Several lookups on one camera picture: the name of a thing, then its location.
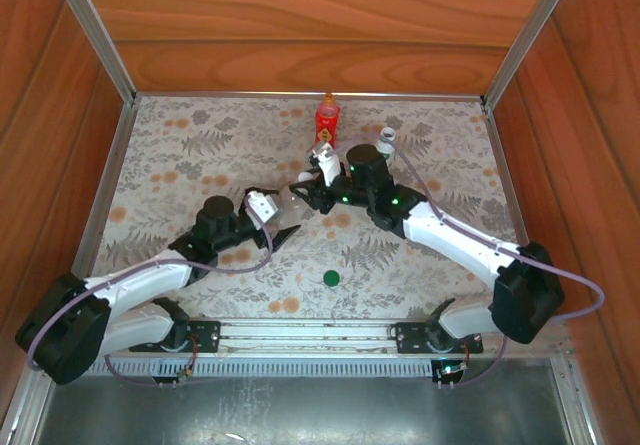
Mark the small white bottle cap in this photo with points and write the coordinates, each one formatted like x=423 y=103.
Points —
x=305 y=177

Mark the white AD milk bottle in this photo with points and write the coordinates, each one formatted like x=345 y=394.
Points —
x=387 y=136

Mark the clear bottle with red label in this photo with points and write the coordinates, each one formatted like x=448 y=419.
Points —
x=327 y=125

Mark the green bottle cap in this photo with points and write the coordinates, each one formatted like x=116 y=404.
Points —
x=331 y=278

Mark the gold ribbed bottle cap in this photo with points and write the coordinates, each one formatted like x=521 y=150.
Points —
x=329 y=98

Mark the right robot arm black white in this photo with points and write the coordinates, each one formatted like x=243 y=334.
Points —
x=450 y=237

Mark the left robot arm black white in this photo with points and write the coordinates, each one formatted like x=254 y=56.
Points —
x=130 y=285

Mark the floral patterned tablecloth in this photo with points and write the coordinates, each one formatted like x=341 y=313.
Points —
x=225 y=140

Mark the small black connector board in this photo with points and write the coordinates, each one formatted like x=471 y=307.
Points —
x=172 y=379

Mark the grey metal sheet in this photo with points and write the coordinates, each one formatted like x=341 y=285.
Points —
x=300 y=415

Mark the small board with green light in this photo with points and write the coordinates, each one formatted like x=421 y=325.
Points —
x=450 y=370

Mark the aluminium mounting rail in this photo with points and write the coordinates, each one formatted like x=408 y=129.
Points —
x=300 y=332

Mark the aluminium table edge rail long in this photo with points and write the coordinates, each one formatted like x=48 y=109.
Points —
x=225 y=95

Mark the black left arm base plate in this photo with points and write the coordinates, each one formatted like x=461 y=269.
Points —
x=205 y=335

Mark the aluminium left table edge rail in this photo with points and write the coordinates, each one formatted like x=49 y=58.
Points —
x=100 y=205

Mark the aluminium right table edge rail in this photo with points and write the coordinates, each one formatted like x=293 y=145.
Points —
x=515 y=215

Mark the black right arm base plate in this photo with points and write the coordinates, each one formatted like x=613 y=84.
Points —
x=410 y=337

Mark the aluminium right frame post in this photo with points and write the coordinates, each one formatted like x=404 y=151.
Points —
x=530 y=35

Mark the aluminium frame post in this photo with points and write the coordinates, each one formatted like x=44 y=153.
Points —
x=95 y=35
x=530 y=35

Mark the aluminium left frame post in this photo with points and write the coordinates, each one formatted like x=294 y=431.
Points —
x=95 y=35

